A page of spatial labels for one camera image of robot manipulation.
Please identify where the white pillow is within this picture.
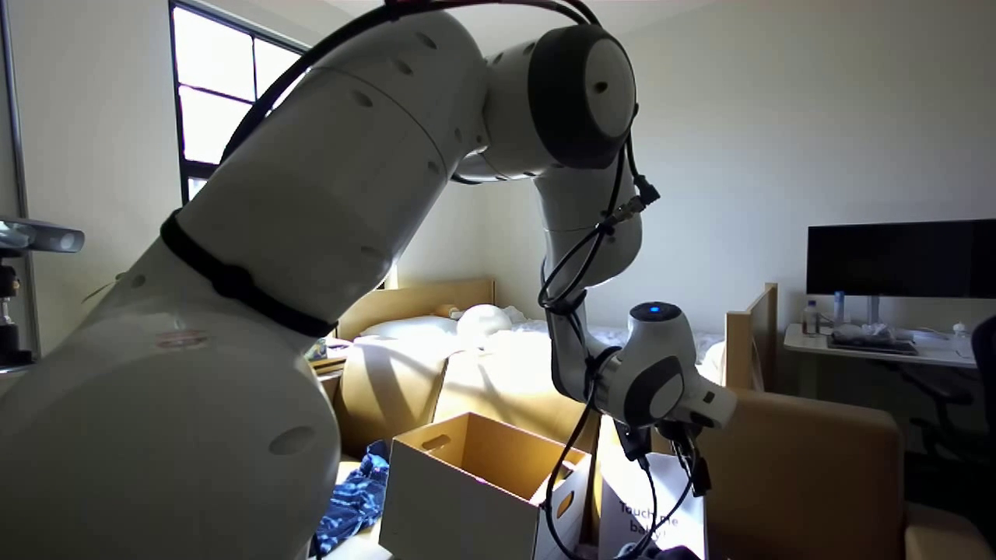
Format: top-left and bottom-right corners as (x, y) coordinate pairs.
(459, 305), (523, 338)

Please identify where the white desk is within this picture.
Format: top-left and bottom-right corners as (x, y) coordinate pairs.
(782, 323), (974, 370)

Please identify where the black computer monitor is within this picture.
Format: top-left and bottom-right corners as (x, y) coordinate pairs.
(807, 218), (996, 300)

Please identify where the blue patterned cloth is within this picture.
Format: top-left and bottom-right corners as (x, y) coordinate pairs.
(310, 442), (390, 560)

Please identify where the black framed window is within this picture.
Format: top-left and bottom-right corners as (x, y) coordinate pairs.
(167, 0), (303, 202)

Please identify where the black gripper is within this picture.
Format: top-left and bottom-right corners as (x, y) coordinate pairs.
(616, 413), (712, 497)

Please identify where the wooden bed footboard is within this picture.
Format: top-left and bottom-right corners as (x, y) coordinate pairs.
(727, 284), (778, 392)

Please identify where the bed with white bedding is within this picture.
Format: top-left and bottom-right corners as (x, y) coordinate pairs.
(323, 281), (736, 453)

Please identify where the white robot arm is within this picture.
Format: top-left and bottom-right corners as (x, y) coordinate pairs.
(0, 6), (736, 560)

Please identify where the white cardboard box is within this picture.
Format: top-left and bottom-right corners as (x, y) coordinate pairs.
(380, 413), (592, 560)

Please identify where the tan couch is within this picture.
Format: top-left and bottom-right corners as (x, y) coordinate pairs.
(589, 386), (909, 560)

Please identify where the black keyboard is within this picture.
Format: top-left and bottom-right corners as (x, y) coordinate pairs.
(828, 334), (919, 354)

